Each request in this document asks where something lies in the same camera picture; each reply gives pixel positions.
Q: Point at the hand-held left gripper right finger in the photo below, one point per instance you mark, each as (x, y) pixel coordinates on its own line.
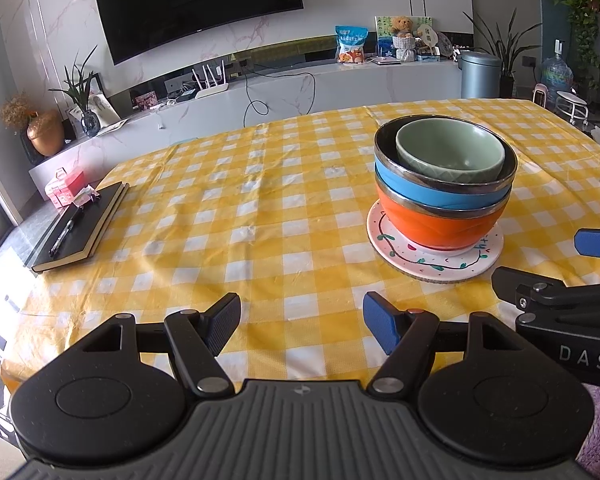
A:
(382, 320)

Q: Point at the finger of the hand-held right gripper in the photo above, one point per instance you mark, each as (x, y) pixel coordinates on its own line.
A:
(505, 282)
(597, 241)

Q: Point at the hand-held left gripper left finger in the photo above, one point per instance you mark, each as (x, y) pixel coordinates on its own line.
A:
(222, 322)

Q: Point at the white plate with vine drawing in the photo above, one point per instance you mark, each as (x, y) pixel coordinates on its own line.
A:
(470, 261)

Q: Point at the orange steel bowl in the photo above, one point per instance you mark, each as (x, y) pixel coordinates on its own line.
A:
(430, 230)

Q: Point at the blue steel bowl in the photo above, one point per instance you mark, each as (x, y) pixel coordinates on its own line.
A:
(430, 192)

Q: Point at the green ceramic bowl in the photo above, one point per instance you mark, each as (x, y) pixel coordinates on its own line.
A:
(445, 150)

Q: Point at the white round stool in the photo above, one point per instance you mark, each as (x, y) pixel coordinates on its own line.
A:
(572, 105)

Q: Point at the yellow checkered tablecloth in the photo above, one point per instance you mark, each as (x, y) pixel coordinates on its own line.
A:
(280, 185)

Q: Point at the small pink appliance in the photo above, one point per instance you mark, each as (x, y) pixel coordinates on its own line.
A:
(539, 95)

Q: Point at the black notebook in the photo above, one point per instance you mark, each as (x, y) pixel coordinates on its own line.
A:
(85, 230)

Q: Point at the large water bottle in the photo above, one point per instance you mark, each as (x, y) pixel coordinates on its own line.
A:
(556, 77)

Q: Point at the tall potted plant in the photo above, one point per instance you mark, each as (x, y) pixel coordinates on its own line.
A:
(506, 87)

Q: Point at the black pen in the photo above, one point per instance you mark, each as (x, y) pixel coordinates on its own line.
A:
(65, 232)

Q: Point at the pink binder clip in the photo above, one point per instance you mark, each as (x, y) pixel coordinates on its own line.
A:
(86, 196)

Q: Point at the grey trash can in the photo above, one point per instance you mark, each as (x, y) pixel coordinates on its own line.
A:
(479, 77)

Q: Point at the pink storage box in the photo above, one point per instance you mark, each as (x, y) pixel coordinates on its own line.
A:
(62, 185)

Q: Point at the white booklet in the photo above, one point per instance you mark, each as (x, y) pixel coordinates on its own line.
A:
(112, 126)

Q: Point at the white router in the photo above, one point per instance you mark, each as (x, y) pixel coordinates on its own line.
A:
(212, 91)

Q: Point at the hanging vine plant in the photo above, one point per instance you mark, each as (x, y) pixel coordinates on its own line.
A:
(580, 10)

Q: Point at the pink photo card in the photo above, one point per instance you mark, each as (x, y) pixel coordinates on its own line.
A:
(145, 101)

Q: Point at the white marble tv cabinet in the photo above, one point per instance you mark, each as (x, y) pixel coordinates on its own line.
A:
(355, 85)

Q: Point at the blue glass vase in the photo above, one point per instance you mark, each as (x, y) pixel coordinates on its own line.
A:
(90, 124)

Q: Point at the silver tablet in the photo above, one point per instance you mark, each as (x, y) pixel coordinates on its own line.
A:
(386, 61)

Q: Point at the white woven basket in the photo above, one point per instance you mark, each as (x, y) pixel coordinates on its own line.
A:
(405, 50)

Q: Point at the gold vase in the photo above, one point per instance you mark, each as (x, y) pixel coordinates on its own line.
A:
(46, 135)

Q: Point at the round paper fan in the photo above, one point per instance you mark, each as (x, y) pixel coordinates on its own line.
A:
(427, 36)

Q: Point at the brown teddy bear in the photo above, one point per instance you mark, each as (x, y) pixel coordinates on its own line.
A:
(402, 26)

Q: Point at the blue snack bag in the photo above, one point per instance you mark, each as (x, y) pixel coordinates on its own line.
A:
(351, 45)

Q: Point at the green leafy plant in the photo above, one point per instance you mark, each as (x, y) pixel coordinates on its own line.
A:
(77, 85)

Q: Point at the green painting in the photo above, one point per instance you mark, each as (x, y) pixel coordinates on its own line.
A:
(382, 27)

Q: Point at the dried flowers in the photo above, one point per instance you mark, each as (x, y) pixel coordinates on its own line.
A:
(16, 110)

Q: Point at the wall-mounted television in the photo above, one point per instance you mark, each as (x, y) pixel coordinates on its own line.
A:
(195, 5)

